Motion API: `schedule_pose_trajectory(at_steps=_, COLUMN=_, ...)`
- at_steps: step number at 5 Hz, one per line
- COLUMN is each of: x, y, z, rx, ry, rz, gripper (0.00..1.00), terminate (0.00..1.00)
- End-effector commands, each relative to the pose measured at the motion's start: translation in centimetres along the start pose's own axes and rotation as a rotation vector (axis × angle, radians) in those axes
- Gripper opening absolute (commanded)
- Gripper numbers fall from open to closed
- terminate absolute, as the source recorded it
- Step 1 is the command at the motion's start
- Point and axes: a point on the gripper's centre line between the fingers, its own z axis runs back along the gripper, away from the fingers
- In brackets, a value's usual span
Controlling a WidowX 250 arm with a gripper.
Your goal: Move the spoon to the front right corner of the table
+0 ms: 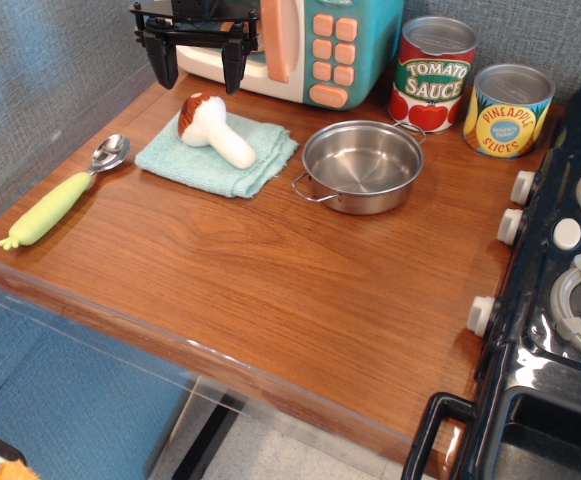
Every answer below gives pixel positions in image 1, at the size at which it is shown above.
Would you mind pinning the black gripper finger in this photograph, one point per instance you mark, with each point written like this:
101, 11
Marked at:
162, 57
234, 61

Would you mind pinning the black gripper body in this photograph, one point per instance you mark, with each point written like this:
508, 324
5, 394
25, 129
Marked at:
208, 24

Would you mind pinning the spoon with green handle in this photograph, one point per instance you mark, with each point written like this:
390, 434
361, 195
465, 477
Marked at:
52, 207

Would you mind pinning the orange object at corner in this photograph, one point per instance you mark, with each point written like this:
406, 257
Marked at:
12, 470

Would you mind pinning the plush mushroom toy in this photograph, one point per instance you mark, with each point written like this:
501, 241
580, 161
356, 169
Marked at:
202, 122

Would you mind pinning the teal toy microwave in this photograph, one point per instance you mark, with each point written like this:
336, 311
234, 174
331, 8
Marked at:
328, 54

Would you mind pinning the light blue folded cloth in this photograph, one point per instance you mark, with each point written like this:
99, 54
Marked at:
203, 168

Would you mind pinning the small steel pot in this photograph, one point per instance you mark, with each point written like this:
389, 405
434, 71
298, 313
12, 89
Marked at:
361, 167

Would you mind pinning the tomato sauce can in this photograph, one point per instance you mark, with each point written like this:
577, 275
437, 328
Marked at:
435, 58

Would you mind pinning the pineapple slices can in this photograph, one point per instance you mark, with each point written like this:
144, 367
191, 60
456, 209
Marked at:
507, 109

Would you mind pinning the black toy stove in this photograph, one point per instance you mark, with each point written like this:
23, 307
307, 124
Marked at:
524, 421

